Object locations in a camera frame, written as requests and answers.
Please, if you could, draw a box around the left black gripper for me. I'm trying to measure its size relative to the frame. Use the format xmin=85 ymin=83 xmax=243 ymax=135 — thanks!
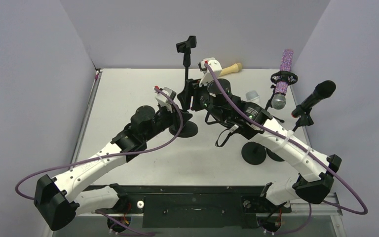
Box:
xmin=144 ymin=103 xmax=192 ymax=142

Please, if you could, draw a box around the white microphone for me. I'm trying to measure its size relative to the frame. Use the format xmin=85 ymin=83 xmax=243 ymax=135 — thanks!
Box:
xmin=245 ymin=90 xmax=261 ymax=106

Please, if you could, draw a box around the black round-base stand white mic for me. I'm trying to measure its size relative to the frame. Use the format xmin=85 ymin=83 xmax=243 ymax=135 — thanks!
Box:
xmin=241 ymin=142 xmax=267 ymax=165

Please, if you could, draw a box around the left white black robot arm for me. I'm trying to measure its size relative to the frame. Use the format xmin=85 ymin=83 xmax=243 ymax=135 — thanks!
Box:
xmin=34 ymin=105 xmax=192 ymax=231

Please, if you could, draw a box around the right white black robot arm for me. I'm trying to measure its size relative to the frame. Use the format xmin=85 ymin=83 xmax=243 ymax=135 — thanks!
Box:
xmin=177 ymin=79 xmax=341 ymax=211

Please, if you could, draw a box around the cream beige microphone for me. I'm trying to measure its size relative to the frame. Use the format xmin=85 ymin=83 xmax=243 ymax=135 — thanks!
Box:
xmin=220 ymin=63 xmax=243 ymax=76

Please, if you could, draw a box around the purple glitter microphone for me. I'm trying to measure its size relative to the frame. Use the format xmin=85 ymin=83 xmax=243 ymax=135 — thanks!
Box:
xmin=271 ymin=49 xmax=294 ymax=110

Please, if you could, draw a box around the black round-base stand right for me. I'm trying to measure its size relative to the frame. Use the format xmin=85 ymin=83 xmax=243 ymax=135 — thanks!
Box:
xmin=266 ymin=105 xmax=314 ymax=162

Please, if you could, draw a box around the black microphone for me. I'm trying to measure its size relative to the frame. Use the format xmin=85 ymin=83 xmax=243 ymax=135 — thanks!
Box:
xmin=291 ymin=80 xmax=337 ymax=118

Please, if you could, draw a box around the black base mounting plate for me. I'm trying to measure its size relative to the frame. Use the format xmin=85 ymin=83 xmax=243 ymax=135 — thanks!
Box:
xmin=101 ymin=184 xmax=293 ymax=229

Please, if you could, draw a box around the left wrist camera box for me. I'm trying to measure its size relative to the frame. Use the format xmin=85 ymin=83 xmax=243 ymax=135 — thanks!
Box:
xmin=154 ymin=86 xmax=177 ymax=113

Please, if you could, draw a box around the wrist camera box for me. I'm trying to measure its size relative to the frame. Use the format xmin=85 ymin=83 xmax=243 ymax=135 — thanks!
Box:
xmin=198 ymin=57 xmax=222 ymax=87
xmin=154 ymin=86 xmax=177 ymax=113

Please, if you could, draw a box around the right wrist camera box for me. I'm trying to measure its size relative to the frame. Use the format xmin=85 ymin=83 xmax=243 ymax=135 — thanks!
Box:
xmin=198 ymin=57 xmax=222 ymax=87

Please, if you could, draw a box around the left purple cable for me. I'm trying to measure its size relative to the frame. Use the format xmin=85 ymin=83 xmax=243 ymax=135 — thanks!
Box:
xmin=15 ymin=88 xmax=184 ymax=201

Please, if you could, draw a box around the purple cable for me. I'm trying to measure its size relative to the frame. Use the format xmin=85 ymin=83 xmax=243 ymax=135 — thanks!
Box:
xmin=204 ymin=64 xmax=369 ymax=216
xmin=15 ymin=88 xmax=184 ymax=201

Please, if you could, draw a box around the black tripod shock-mount stand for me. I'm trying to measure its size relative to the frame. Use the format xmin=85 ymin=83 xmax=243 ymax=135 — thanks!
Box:
xmin=265 ymin=71 xmax=298 ymax=110

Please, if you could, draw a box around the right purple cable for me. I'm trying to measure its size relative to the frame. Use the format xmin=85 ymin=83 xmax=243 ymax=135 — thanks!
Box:
xmin=204 ymin=64 xmax=369 ymax=216

